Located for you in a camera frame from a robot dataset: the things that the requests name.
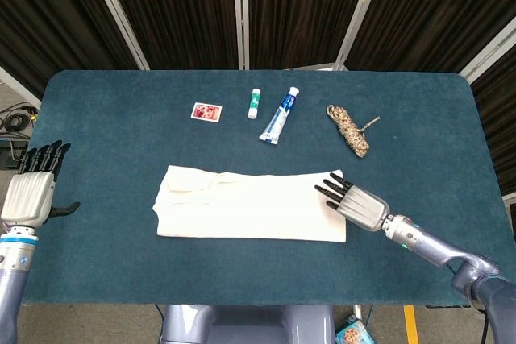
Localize dark equipment box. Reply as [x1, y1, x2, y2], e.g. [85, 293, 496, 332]
[0, 136, 30, 170]

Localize white screen frame post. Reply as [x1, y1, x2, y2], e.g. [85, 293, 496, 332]
[82, 0, 151, 71]
[231, 0, 251, 71]
[0, 65, 41, 110]
[459, 15, 516, 83]
[333, 0, 389, 72]

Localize yellow floor tape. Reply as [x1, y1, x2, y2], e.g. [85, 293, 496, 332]
[402, 305, 418, 344]

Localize red playing card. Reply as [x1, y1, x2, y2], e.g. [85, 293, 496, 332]
[190, 102, 223, 123]

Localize blue white toothpaste tube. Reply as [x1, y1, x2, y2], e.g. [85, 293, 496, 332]
[258, 86, 301, 146]

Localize grey-blue robot torso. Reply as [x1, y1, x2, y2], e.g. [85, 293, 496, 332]
[159, 304, 336, 344]

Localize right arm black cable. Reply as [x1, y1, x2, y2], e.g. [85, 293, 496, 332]
[445, 259, 492, 344]

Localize white T-shirt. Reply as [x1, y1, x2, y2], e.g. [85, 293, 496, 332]
[152, 164, 347, 244]

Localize blue cookie snack box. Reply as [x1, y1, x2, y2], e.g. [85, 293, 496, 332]
[335, 317, 370, 344]

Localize green white glue stick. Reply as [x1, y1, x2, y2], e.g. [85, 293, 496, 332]
[247, 88, 261, 121]

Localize black floor cables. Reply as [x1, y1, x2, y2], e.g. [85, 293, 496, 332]
[0, 105, 40, 135]

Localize beige rope bundle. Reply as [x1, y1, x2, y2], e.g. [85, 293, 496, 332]
[325, 104, 382, 159]

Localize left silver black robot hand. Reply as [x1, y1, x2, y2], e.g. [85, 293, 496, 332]
[0, 139, 81, 229]

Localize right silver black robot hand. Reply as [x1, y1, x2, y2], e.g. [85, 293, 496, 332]
[314, 172, 391, 233]

